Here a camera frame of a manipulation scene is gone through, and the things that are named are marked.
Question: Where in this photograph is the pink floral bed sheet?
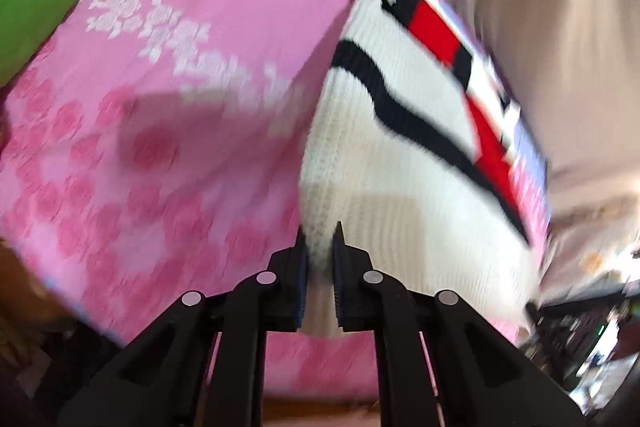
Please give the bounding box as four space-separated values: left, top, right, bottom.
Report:
0 0 551 400

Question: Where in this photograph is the beige curtain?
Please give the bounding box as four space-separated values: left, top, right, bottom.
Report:
319 0 640 218

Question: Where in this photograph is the white knit sweater with stripes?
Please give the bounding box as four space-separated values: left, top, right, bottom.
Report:
299 0 541 343

